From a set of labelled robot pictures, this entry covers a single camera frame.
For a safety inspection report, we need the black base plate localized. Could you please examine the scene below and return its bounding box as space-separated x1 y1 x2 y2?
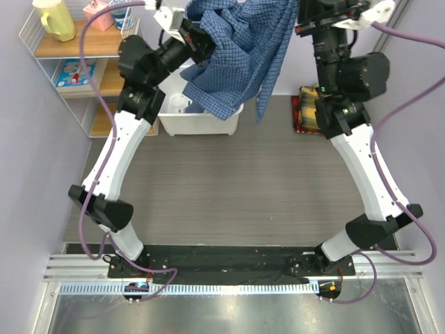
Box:
106 243 356 283

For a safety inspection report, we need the blue checked long sleeve shirt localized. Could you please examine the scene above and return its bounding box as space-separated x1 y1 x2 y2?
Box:
181 0 300 121

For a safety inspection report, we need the white wire shelf rack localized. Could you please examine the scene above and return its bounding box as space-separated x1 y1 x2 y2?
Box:
18 0 161 138

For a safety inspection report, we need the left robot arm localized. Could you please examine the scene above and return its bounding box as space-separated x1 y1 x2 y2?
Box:
68 19 215 278

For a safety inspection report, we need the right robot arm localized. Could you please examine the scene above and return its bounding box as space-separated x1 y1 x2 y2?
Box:
295 1 423 275

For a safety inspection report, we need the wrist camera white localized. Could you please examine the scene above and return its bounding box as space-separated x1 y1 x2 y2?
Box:
332 0 396 31
145 0 185 40

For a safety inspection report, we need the yellow plaid folded shirt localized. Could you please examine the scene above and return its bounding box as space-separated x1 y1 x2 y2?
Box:
298 86 320 132

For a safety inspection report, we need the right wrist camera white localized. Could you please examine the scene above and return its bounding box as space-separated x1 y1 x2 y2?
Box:
332 0 396 31

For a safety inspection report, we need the white plastic basket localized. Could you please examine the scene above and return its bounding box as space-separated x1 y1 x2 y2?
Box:
159 65 244 136

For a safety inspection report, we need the yellow plastic pitcher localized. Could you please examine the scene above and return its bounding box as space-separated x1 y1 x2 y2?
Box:
32 0 76 42

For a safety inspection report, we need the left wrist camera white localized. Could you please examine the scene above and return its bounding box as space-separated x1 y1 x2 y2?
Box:
145 0 185 40

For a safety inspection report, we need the white slotted cable duct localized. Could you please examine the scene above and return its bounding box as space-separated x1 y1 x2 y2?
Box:
59 280 319 296

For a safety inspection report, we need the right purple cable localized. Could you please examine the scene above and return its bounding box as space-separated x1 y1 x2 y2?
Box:
318 20 445 305

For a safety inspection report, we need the pink box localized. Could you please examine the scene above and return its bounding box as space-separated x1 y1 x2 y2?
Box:
82 0 115 31

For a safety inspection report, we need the aluminium frame rail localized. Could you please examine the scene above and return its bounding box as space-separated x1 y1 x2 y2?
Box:
43 251 423 282

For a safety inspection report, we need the blue white picture book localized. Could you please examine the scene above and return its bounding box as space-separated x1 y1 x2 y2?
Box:
55 58 91 94

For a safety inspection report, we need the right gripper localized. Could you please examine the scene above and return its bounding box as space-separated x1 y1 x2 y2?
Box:
293 0 359 95

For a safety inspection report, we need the blue white round tin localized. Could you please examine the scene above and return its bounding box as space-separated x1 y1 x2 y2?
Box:
108 0 133 30

